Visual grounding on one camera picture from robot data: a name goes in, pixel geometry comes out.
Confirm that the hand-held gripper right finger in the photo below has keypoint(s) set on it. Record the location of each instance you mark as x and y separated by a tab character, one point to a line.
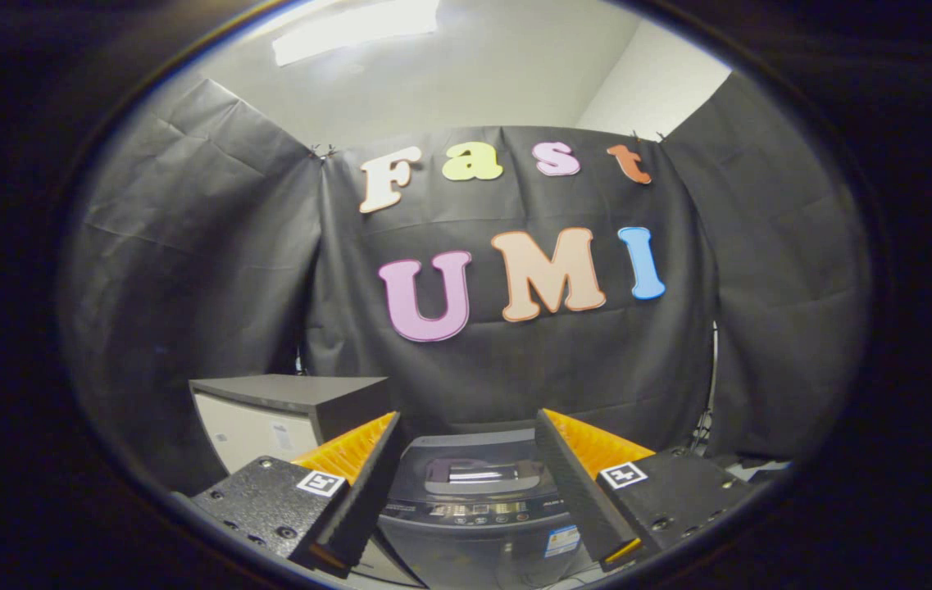
580	496

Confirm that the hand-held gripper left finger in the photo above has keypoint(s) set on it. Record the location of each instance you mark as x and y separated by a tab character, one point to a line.
367	500

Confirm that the grey washing machine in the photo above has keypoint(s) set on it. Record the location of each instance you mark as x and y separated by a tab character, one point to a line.
474	549

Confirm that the black backdrop cloth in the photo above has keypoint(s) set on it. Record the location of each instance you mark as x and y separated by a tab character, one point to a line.
597	369

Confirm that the white cabinet with dark top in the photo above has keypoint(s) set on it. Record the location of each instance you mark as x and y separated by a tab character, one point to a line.
269	410

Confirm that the thin metal stand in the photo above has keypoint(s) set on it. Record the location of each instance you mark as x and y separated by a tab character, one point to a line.
707	393

